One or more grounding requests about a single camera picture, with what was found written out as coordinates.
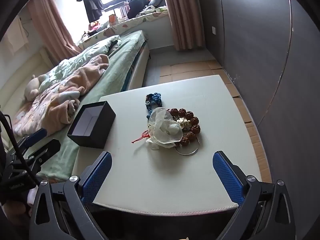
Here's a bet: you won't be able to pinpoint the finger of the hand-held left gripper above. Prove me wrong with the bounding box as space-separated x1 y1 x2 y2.
15 128 48 155
24 140 62 173

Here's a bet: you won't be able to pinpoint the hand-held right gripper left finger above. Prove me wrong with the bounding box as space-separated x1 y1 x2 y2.
29 151 112 240

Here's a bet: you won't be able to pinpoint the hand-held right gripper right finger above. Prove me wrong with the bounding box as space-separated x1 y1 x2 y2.
212 151 297 240

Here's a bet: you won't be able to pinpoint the silver bangle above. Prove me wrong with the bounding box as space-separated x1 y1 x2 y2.
174 136 200 156

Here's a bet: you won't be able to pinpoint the black jewelry box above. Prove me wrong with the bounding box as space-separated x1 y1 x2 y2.
67 101 116 149

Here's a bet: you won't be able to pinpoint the brown bead bracelet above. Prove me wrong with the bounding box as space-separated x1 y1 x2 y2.
167 108 201 147

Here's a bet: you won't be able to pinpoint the red cord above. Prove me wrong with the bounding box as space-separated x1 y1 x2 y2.
132 130 153 143

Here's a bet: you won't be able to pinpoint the sheer white organza pouch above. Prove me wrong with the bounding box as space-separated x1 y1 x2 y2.
146 107 182 151

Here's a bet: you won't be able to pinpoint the beige plush toy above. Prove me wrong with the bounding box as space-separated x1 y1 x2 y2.
24 74 48 101

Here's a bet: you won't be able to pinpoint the beige headboard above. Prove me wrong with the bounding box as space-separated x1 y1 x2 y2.
0 47 54 103

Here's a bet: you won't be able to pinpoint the pink fleece blanket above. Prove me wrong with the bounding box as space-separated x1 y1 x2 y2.
12 54 110 135

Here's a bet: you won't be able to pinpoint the gold brooch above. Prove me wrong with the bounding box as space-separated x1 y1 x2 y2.
176 117 192 130

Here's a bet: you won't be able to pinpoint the beige hanging cloth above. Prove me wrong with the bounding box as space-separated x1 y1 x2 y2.
5 17 30 55

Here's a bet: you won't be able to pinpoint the pale green quilt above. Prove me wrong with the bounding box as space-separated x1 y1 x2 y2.
37 35 122 85

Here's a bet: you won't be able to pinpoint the pink curtain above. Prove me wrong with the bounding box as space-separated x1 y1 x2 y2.
26 0 83 60
160 0 205 51

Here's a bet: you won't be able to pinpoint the bed with green sheet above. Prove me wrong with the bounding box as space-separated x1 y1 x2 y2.
0 30 150 183

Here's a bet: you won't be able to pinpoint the dark hanging clothes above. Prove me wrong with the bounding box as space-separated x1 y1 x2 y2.
76 0 104 23

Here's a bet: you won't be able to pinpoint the printed window seat cushion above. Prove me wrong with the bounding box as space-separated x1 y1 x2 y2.
77 5 169 49

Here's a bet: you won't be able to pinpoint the grey wardrobe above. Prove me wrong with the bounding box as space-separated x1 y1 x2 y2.
200 0 320 205

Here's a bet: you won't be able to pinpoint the black bag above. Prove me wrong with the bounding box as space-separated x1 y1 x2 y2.
127 0 150 19

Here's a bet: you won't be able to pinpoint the black cable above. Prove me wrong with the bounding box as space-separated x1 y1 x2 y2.
0 111 40 186

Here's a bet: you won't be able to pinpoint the blue braided bracelet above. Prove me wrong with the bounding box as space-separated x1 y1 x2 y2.
145 93 163 120

